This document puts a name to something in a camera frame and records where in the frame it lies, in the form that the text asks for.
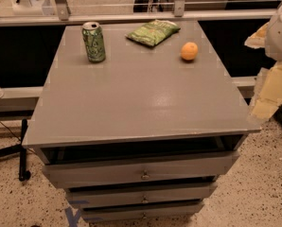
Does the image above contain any green chip bag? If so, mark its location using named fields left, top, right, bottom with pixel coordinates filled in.
left=126, top=20, right=180, bottom=47

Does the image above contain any grey metal railing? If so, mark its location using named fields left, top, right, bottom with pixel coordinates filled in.
left=0, top=0, right=282, bottom=26

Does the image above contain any middle drawer knob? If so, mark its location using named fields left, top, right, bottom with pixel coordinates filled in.
left=141, top=196, right=149, bottom=204

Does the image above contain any black tripod stand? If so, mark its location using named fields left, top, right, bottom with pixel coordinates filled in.
left=0, top=119, right=31, bottom=182

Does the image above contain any blue floor tape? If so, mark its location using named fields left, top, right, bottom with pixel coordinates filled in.
left=64, top=203, right=92, bottom=227

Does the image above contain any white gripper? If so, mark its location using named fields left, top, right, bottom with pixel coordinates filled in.
left=244, top=4, right=282, bottom=121

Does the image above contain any top drawer knob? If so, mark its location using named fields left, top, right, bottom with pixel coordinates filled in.
left=141, top=170, right=150, bottom=181

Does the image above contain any green soda can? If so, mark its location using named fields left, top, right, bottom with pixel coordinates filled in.
left=81, top=22, right=106, bottom=62

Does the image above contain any orange fruit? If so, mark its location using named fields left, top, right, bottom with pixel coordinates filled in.
left=181, top=42, right=199, bottom=61

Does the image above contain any grey drawer cabinet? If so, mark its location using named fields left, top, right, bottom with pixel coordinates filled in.
left=24, top=21, right=260, bottom=222

